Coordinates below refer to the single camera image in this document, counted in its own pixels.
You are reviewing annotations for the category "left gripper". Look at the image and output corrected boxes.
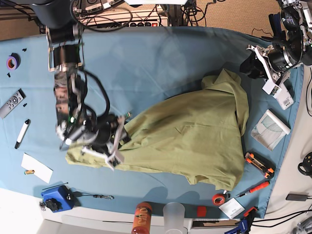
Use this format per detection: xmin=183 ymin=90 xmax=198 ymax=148
xmin=239 ymin=45 xmax=302 ymax=95

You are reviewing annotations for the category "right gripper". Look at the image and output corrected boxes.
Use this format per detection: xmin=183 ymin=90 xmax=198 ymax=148
xmin=56 ymin=113 xmax=131 ymax=170

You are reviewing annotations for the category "olive green t-shirt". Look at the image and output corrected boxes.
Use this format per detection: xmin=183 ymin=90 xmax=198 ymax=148
xmin=65 ymin=68 xmax=250 ymax=191

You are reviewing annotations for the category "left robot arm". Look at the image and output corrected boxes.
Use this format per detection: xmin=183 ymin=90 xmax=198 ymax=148
xmin=240 ymin=0 xmax=312 ymax=98

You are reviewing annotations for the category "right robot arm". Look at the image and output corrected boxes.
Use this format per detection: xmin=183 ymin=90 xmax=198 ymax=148
xmin=55 ymin=31 xmax=249 ymax=184

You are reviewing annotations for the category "clear packaged barcode box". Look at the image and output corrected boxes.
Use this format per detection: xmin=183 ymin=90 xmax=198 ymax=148
xmin=274 ymin=83 xmax=294 ymax=110

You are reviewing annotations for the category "white leaf pattern notebook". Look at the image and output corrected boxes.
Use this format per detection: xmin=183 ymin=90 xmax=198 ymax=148
xmin=251 ymin=109 xmax=291 ymax=151

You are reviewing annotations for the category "black zip tie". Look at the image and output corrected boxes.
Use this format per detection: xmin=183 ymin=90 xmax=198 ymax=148
xmin=42 ymin=182 xmax=68 ymax=191

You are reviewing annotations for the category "blue table cloth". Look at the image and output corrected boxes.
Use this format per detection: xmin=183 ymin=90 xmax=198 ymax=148
xmin=0 ymin=26 xmax=305 ymax=219

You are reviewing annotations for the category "orange drink bottle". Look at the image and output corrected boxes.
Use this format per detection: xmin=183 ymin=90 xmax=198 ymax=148
xmin=131 ymin=202 xmax=152 ymax=234

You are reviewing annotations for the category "blue box with knob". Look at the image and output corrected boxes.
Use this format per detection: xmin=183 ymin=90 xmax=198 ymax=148
xmin=41 ymin=185 xmax=75 ymax=213

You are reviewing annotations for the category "translucent plastic cup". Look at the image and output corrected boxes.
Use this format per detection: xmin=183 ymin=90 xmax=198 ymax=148
xmin=163 ymin=202 xmax=185 ymax=234

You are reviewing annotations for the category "white paper card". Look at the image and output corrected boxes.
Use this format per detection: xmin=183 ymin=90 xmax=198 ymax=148
xmin=21 ymin=153 xmax=53 ymax=183

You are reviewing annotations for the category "white black marker pen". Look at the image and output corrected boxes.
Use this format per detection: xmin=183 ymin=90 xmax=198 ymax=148
xmin=15 ymin=119 xmax=31 ymax=149

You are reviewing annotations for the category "orange black utility knife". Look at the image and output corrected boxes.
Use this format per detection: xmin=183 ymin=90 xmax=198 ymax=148
xmin=244 ymin=153 xmax=275 ymax=180

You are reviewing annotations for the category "small yellow battery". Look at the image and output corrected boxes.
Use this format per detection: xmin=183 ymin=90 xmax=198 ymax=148
xmin=24 ymin=170 xmax=35 ymax=175

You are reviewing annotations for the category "red tape roll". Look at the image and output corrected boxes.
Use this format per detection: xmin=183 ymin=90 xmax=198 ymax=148
xmin=212 ymin=194 xmax=227 ymax=206

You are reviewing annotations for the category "black power strip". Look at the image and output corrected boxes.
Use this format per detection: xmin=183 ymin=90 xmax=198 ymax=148
xmin=121 ymin=20 xmax=169 ymax=27

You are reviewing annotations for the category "orange screwdriver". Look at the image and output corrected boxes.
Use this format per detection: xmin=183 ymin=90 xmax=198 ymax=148
xmin=236 ymin=181 xmax=270 ymax=198

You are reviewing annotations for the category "grey remote control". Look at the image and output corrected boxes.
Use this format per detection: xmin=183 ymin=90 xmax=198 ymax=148
xmin=0 ymin=89 xmax=26 ymax=119

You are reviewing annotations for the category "white square card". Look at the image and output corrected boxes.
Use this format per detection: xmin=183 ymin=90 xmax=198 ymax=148
xmin=219 ymin=198 xmax=245 ymax=219

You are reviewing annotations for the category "purple tape roll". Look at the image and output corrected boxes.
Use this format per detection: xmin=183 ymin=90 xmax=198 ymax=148
xmin=6 ymin=53 xmax=20 ymax=71

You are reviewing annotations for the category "blue orange clamp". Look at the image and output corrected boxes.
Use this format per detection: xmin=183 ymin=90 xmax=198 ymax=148
xmin=225 ymin=207 xmax=258 ymax=234

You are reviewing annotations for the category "black lanyard with carabiner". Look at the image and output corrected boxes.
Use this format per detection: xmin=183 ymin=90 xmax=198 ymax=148
xmin=72 ymin=191 xmax=115 ymax=200

